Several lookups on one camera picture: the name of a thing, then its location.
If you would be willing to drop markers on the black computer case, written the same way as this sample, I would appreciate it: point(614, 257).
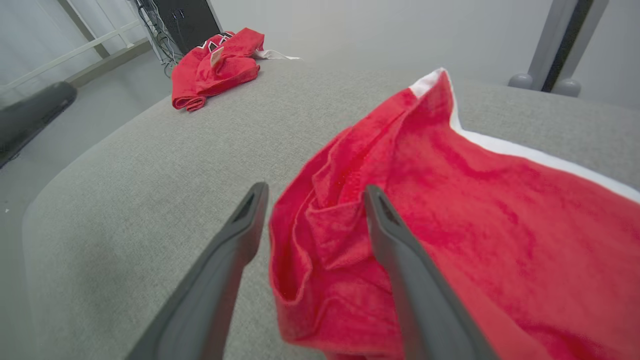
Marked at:
point(190, 22)

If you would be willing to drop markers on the black elongated rounded object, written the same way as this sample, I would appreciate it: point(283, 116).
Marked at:
point(30, 115)

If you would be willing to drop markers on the red number 23 basketball jersey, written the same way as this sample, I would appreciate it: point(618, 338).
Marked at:
point(215, 75)

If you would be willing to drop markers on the red shorts with white band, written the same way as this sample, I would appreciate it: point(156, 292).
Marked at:
point(500, 225)

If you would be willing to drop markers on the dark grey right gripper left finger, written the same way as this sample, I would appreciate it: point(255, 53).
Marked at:
point(200, 300)

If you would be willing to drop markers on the grey fabric sofa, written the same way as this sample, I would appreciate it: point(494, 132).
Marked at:
point(150, 165)

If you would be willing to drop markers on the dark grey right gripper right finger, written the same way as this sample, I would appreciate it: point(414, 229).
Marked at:
point(425, 300)

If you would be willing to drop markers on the grey partition post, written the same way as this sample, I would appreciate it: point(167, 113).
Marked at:
point(550, 40)

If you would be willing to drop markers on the white metal frame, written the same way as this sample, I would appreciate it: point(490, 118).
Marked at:
point(75, 54)

